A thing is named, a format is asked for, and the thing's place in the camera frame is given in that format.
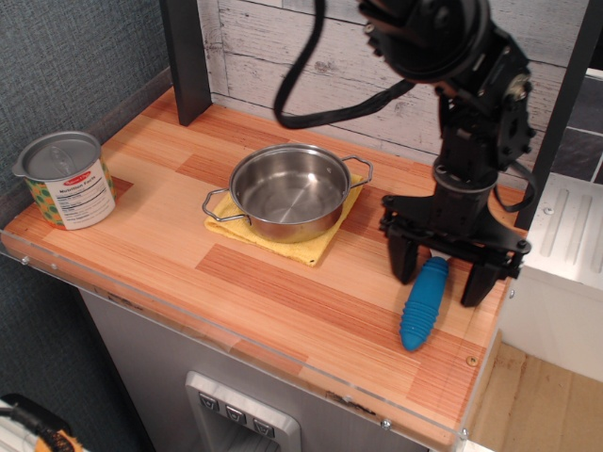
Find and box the grey toy fridge cabinet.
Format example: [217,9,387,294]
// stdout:
[81,291,424,451]

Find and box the dark right shelf post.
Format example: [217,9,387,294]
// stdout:
[514,0,602,231]

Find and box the silver dispenser button panel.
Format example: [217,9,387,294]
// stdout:
[186,371,302,451]

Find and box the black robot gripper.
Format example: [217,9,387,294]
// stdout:
[380,164,530,307]

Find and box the orange sponge piece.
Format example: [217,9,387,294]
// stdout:
[34,429,85,452]

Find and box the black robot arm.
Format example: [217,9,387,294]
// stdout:
[359,1,535,307]

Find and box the blue handled metal fork spatula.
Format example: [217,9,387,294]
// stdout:
[399,256,448,351]

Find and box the clear acrylic edge guard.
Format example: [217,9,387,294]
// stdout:
[4,225,507,451]

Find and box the yellow folded cloth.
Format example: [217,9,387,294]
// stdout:
[204,186,363,267]

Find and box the white frame bottom left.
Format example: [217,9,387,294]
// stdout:
[1,395,38,452]

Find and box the white toy sink unit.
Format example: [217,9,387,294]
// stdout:
[497,68,603,383]

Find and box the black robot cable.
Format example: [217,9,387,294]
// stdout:
[272,0,418,131]

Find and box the toy food can container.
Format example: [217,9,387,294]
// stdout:
[12,131,117,231]

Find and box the stainless steel pot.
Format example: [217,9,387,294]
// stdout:
[202,143,373,244]

